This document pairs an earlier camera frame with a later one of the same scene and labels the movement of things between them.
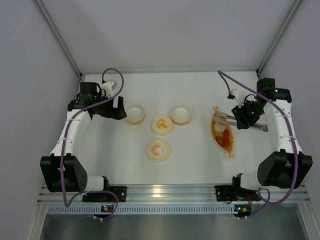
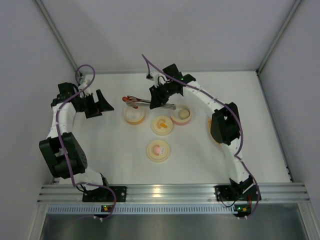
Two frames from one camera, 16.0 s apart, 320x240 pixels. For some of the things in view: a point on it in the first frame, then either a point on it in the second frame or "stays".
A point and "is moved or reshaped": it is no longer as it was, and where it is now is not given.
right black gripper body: [243, 119] to [158, 92]
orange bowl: [135, 114] stays
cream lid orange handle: [162, 125] stays
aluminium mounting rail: [178, 193] stays
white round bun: [219, 128] is moved or reshaped
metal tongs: [230, 120] to [137, 102]
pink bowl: [181, 114] stays
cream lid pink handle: [158, 151] stays
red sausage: [226, 138] is moved or reshaped
